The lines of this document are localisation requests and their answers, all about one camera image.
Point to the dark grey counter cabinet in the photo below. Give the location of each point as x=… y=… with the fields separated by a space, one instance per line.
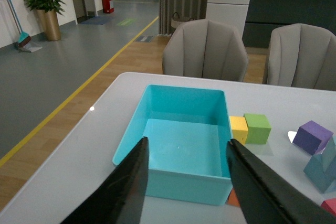
x=264 y=16

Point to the woven basket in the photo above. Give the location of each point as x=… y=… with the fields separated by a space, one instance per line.
x=176 y=20

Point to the grey chair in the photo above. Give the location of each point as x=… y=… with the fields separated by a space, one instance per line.
x=301 y=56
x=206 y=49

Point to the light blue cube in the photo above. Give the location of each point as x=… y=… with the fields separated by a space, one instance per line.
x=314 y=171
x=328 y=158

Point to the red foam cube front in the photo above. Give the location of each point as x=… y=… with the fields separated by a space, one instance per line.
x=329 y=205

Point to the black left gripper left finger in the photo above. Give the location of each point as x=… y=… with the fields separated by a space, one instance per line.
x=120 y=198

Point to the yellow foam cube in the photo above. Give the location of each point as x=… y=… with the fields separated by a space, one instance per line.
x=239 y=128

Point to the purple foam cube far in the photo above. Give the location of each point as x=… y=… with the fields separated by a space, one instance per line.
x=312 y=137

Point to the turquoise plastic bin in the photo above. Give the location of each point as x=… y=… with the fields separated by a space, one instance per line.
x=188 y=130

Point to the teal broom with dustpan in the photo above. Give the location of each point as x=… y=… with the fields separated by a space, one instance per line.
x=24 y=42

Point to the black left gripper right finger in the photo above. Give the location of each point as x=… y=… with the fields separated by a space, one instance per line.
x=264 y=196

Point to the orange foam cube near bin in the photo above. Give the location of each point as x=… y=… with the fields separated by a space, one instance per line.
x=232 y=199

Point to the potted plant gold vase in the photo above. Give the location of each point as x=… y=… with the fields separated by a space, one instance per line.
x=47 y=11

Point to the grey chair left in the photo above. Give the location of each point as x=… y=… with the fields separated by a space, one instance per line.
x=206 y=49

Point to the grey chair right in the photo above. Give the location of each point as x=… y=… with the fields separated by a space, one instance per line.
x=301 y=56

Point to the green foam cube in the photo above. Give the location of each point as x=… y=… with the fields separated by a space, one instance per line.
x=259 y=128

